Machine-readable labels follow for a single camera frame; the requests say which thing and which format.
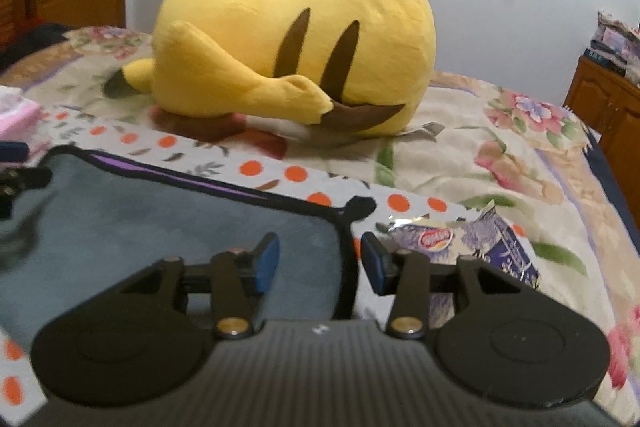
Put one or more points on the stack of books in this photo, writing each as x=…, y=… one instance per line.
x=617, y=44

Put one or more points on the yellow plush toy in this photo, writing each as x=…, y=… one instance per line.
x=240, y=42

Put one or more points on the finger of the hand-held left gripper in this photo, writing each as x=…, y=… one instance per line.
x=20, y=187

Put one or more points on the grey towel with black edge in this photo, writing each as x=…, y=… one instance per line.
x=150, y=217

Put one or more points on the purple snack packet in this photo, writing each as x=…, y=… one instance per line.
x=492, y=239

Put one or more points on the wooden cabinet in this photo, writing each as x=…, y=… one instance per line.
x=607, y=107

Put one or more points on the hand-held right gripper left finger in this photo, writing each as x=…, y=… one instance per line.
x=267, y=263

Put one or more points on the dark blue mattress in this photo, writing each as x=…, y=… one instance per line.
x=607, y=177

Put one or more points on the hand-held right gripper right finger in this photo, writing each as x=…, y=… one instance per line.
x=372, y=268

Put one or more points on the floral bed sheet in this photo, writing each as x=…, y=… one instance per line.
x=465, y=157

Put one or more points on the pink cloth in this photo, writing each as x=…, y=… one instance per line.
x=15, y=109

